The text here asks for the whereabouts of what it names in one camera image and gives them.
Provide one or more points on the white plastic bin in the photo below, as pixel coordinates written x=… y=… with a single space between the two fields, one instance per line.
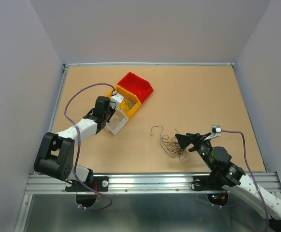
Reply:
x=117 y=121

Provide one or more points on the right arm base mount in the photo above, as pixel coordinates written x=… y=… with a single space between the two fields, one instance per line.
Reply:
x=217 y=195

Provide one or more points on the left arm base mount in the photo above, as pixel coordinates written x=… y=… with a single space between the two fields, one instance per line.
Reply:
x=89 y=189

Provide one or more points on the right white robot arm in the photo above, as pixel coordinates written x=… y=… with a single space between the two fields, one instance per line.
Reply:
x=227 y=175

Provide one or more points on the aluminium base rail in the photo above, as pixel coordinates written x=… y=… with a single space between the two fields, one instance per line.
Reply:
x=121 y=183

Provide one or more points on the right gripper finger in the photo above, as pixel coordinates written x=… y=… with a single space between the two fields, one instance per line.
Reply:
x=185 y=140
x=194 y=149

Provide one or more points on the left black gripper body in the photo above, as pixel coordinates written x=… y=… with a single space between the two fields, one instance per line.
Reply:
x=108 y=114

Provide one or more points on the yellow plastic bin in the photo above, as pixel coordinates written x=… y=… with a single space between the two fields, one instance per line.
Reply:
x=131 y=102

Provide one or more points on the red plastic bin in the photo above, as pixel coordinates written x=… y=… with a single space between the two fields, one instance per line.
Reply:
x=136 y=85

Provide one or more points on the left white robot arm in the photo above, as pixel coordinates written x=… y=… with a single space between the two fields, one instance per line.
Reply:
x=55 y=157

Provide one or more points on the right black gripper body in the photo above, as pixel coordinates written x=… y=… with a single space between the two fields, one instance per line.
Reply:
x=204 y=149

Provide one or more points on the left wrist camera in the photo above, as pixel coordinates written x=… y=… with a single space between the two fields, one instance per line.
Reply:
x=116 y=100

